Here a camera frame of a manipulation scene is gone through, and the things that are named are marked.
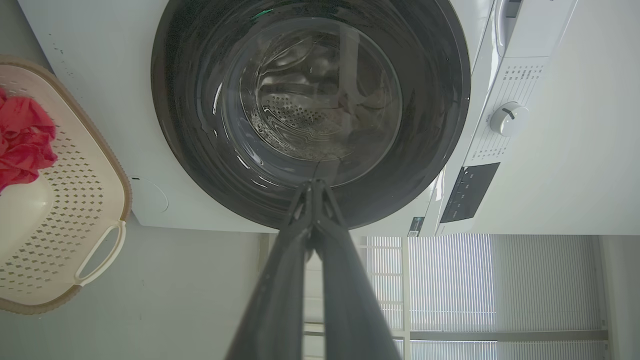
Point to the black round glass washer door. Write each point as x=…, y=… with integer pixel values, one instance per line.
x=190, y=125

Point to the white front-load washing machine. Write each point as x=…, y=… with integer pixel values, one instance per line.
x=100, y=75

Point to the black washer display panel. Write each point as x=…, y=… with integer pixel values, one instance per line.
x=470, y=192

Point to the white round control knob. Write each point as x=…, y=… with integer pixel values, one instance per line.
x=507, y=119

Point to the white detergent drawer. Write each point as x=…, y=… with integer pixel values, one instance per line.
x=540, y=30

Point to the white window blind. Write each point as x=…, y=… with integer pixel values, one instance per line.
x=450, y=280

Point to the small dark label sticker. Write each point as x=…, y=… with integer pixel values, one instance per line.
x=416, y=226

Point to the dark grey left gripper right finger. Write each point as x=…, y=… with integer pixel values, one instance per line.
x=350, y=300

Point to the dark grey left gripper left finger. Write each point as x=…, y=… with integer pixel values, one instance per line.
x=280, y=300

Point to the perforated steel washer drum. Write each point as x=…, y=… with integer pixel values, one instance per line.
x=300, y=115

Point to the cream perforated laundry basket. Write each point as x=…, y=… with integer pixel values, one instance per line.
x=75, y=200

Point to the red and white garment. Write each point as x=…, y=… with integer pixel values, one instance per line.
x=25, y=140

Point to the round white filter cover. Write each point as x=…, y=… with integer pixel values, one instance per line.
x=150, y=196

